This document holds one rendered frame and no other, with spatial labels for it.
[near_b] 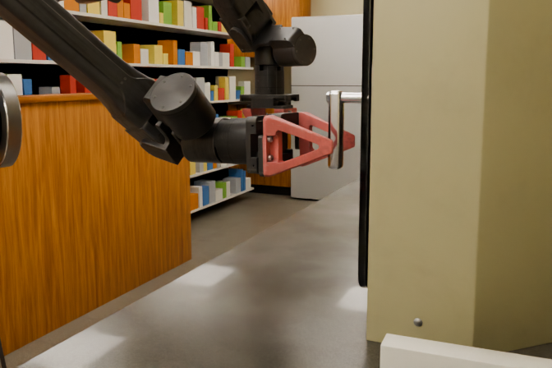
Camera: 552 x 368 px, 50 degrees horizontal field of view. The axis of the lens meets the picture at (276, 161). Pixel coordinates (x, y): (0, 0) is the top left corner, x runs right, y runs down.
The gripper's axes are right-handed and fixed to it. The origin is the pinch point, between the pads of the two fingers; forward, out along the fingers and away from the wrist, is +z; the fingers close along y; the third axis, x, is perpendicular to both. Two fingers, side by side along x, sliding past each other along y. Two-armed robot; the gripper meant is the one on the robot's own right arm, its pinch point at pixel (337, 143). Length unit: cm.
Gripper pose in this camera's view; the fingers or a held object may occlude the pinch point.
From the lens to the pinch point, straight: 68.7
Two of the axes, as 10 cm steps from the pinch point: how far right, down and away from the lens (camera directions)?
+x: 0.2, 9.9, 1.2
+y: 4.3, -1.1, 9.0
